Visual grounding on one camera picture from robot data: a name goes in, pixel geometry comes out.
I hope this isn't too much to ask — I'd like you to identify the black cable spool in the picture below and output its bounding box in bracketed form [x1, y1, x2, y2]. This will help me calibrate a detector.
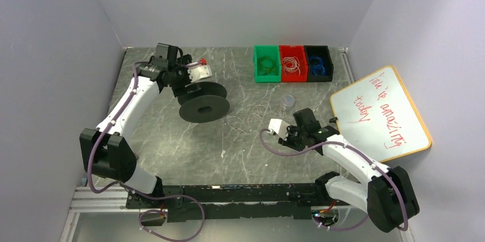
[177, 81, 230, 124]

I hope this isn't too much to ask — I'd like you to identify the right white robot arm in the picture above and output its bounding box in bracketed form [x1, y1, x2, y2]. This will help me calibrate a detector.
[268, 108, 420, 232]

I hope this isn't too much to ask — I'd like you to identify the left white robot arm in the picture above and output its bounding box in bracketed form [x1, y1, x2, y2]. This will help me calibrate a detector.
[79, 43, 212, 205]

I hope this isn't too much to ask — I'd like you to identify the clear round plastic container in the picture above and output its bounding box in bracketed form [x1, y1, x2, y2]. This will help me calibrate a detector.
[280, 94, 295, 110]

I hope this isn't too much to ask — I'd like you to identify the black plastic bin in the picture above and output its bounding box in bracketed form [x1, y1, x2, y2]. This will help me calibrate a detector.
[303, 45, 334, 82]

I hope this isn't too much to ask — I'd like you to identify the red plastic bin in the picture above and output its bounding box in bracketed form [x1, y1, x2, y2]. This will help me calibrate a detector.
[279, 45, 308, 82]

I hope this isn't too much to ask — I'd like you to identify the green plastic bin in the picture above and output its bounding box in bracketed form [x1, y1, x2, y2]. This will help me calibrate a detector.
[253, 45, 281, 83]

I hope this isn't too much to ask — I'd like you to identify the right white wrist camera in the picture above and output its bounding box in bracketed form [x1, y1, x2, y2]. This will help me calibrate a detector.
[268, 118, 290, 140]

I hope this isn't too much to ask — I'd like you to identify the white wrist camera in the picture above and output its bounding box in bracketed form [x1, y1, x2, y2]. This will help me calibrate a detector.
[268, 118, 290, 140]
[186, 58, 212, 83]

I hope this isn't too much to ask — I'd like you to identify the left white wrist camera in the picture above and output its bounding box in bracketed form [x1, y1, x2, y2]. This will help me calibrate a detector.
[186, 58, 212, 83]

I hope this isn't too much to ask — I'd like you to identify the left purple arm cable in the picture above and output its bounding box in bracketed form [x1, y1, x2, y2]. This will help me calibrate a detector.
[86, 61, 207, 242]

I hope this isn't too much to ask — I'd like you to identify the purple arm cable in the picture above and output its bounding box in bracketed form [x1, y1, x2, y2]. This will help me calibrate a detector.
[259, 128, 410, 233]
[86, 61, 207, 242]

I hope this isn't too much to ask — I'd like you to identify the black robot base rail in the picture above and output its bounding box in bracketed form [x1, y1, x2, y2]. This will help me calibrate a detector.
[126, 183, 351, 224]

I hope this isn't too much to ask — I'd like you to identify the blue coiled cable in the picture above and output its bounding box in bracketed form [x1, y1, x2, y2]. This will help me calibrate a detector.
[307, 55, 327, 76]

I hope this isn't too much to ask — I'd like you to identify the green coiled cable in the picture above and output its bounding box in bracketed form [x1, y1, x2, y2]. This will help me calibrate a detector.
[258, 55, 278, 75]

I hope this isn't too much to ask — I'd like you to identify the whiteboard with wooden frame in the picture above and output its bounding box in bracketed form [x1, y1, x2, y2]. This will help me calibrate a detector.
[330, 66, 432, 162]

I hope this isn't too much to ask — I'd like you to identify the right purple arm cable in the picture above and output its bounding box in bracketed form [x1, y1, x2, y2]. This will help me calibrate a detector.
[259, 128, 410, 233]

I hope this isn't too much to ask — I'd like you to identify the aluminium extrusion frame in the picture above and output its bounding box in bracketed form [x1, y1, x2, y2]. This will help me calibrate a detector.
[61, 187, 413, 241]

